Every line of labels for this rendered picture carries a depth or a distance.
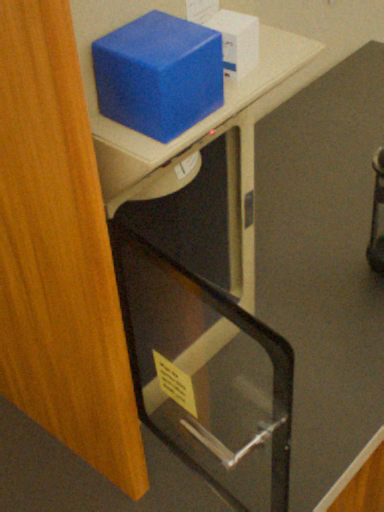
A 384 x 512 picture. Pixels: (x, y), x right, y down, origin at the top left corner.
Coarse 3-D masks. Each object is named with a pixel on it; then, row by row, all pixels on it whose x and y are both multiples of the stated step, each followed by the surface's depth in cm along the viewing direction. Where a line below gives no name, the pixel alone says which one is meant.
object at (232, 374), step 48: (144, 240) 91; (144, 288) 96; (192, 288) 86; (144, 336) 103; (192, 336) 92; (240, 336) 83; (144, 384) 111; (192, 384) 99; (240, 384) 88; (288, 384) 80; (240, 432) 94; (288, 432) 86; (240, 480) 102; (288, 480) 92
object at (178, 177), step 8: (184, 160) 110; (192, 160) 111; (200, 160) 114; (176, 168) 109; (184, 168) 110; (192, 168) 111; (160, 176) 108; (168, 176) 108; (176, 176) 109; (184, 176) 110; (192, 176) 111; (152, 184) 108; (160, 184) 108; (168, 184) 109; (176, 184) 109; (184, 184) 110; (144, 192) 108; (152, 192) 108; (160, 192) 109; (168, 192) 109
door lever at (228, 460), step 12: (180, 420) 94; (192, 420) 94; (192, 432) 93; (204, 432) 92; (252, 432) 91; (204, 444) 91; (216, 444) 91; (252, 444) 91; (216, 456) 90; (228, 456) 90; (240, 456) 90; (228, 468) 89
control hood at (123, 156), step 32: (288, 32) 101; (288, 64) 95; (224, 96) 90; (256, 96) 92; (96, 128) 87; (128, 128) 86; (192, 128) 86; (96, 160) 88; (128, 160) 84; (160, 160) 82
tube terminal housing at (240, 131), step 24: (72, 0) 80; (96, 0) 82; (120, 0) 85; (144, 0) 87; (168, 0) 90; (240, 0) 101; (96, 24) 83; (120, 24) 86; (96, 96) 88; (240, 120) 112; (240, 144) 115; (168, 168) 104; (240, 168) 118; (240, 192) 125; (240, 216) 129; (240, 240) 132; (240, 264) 136; (240, 288) 138
